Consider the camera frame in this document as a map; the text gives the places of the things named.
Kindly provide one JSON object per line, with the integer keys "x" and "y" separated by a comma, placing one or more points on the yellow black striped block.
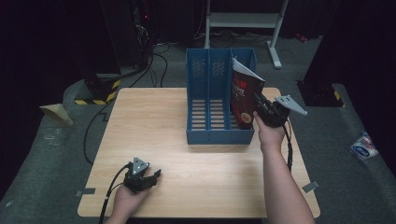
{"x": 99, "y": 90}

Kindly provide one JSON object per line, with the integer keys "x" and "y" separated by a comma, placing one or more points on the white blue plastic packet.
{"x": 363, "y": 146}

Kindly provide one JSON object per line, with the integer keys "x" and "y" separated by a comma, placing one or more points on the grey tape strip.
{"x": 310, "y": 186}
{"x": 86, "y": 192}

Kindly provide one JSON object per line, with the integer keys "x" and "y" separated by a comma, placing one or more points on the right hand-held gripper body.
{"x": 275, "y": 113}

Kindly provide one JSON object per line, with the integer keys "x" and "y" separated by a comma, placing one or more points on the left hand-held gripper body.
{"x": 136, "y": 177}

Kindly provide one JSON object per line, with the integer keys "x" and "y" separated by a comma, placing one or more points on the dark red book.
{"x": 244, "y": 99}

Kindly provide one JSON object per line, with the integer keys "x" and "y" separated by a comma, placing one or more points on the blue plastic file holder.
{"x": 208, "y": 93}

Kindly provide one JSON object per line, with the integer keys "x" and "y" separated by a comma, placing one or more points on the white metal stand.
{"x": 246, "y": 20}

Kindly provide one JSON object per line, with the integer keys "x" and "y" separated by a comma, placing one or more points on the beige cardboard piece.
{"x": 57, "y": 112}

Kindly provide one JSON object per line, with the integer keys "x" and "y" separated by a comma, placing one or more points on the person's right hand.
{"x": 271, "y": 137}

